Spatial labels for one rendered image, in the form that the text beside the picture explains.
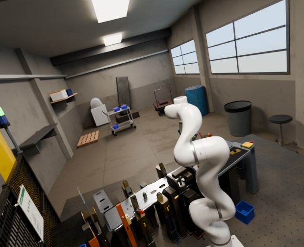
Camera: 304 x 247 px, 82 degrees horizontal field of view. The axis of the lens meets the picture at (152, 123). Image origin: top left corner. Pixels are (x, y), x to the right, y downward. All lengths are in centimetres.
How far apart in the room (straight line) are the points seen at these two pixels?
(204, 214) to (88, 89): 793
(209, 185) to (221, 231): 33
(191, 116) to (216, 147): 16
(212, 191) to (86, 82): 799
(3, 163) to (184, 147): 129
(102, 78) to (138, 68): 166
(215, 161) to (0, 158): 140
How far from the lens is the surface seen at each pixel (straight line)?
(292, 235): 161
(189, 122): 75
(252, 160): 165
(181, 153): 73
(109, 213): 150
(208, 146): 74
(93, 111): 791
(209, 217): 102
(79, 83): 857
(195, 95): 560
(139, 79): 851
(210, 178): 83
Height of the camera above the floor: 194
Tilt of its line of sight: 18 degrees down
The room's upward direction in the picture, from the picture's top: 16 degrees counter-clockwise
